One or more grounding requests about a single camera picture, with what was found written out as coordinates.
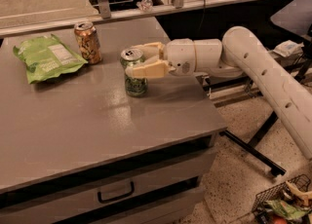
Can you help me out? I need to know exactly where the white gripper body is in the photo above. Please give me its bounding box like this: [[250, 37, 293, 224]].
[[164, 39, 195, 76]]

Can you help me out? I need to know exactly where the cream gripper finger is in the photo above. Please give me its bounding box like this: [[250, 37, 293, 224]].
[[125, 59, 176, 79], [135, 42, 166, 59]]

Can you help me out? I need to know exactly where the green soda can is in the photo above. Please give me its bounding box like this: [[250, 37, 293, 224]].
[[120, 48, 148, 97]]

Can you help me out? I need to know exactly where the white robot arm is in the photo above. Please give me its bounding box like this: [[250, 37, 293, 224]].
[[125, 26, 312, 160]]

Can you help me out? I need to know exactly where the orange soda can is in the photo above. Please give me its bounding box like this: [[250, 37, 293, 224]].
[[74, 21, 101, 64]]

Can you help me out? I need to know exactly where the clear plastic water bottle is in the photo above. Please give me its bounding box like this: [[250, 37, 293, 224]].
[[136, 0, 153, 12]]

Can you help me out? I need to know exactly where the grey metal railing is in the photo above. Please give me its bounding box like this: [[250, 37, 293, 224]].
[[0, 0, 312, 38]]

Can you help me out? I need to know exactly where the green chip bag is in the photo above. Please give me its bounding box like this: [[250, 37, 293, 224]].
[[13, 34, 87, 84]]

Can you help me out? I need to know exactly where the white packet on shelf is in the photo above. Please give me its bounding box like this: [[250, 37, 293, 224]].
[[273, 40, 303, 57]]

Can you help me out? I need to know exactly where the grey drawer cabinet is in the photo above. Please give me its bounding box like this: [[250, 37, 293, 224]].
[[0, 19, 225, 224]]

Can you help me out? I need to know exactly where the green bag in basket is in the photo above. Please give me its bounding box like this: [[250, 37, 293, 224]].
[[263, 200, 309, 221]]

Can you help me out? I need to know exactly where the black metal floor frame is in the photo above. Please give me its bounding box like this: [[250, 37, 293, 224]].
[[202, 58, 311, 176]]

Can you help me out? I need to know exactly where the black drawer handle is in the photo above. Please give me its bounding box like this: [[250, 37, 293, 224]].
[[97, 181, 135, 204]]

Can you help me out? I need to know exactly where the black wire basket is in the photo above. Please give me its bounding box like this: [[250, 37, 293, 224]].
[[252, 174, 312, 224]]

